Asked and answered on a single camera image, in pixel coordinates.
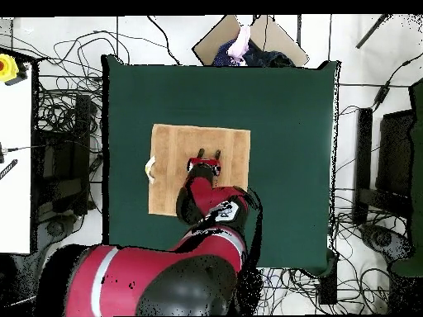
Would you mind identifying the dark green table cloth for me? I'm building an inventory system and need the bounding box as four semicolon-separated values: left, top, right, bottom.
100;54;341;277

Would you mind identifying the pink garment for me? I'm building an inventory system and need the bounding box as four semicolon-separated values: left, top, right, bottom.
226;26;251;64

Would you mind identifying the white desk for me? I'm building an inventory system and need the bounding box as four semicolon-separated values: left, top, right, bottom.
0;62;34;254

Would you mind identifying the black chair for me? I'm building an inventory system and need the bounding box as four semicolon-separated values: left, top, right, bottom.
352;107;414;225
32;93;92;215

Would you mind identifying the black cable with adapter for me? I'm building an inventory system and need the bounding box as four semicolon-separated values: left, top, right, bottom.
373;52;423;110

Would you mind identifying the dark blue garment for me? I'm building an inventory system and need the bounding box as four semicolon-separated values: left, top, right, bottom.
211;39;295;67

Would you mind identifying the brown cardboard box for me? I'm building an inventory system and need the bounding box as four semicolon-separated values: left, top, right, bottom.
192;14;310;67

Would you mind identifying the orange terry towel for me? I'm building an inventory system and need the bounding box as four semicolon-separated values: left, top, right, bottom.
145;123;251;217

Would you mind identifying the chair base with casters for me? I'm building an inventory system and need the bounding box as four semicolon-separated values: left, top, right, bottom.
359;223;414;265
36;214;78;245

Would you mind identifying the black rod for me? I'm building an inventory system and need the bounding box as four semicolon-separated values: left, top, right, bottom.
355;13;394;50

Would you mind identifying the yellow emergency stop button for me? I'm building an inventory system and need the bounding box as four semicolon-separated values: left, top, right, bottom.
0;53;31;87

